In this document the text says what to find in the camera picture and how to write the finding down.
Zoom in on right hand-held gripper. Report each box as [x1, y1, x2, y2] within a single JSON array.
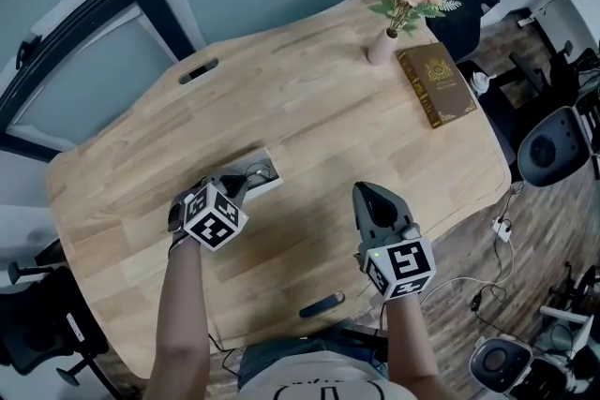
[[352, 181, 437, 304]]

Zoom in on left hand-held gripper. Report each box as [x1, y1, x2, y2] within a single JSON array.
[[182, 171, 249, 253]]

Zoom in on black-rimmed eyeglasses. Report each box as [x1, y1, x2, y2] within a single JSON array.
[[243, 160, 274, 185]]

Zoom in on white glasses case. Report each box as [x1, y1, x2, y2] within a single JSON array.
[[219, 146, 286, 203]]

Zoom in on person's left forearm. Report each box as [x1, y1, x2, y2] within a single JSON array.
[[149, 241, 212, 400]]

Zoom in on person's right forearm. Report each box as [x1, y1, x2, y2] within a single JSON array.
[[382, 292, 442, 390]]

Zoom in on person's left hand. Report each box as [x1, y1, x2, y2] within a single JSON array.
[[167, 189, 203, 255]]

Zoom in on white power strip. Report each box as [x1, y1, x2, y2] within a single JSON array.
[[490, 217, 513, 243]]

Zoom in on brown hardcover book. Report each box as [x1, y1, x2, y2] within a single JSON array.
[[397, 42, 479, 130]]

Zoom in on pink slim vase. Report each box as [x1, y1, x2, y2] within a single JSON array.
[[367, 27, 399, 67]]

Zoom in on person's white shirt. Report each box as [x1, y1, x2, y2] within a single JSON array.
[[236, 364, 418, 400]]

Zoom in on black armrest office chair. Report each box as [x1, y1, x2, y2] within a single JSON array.
[[0, 238, 112, 388]]

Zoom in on white power cable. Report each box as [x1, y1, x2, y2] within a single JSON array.
[[421, 243, 515, 310]]

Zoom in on black stool frame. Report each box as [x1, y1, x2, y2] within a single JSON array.
[[341, 325, 390, 362]]

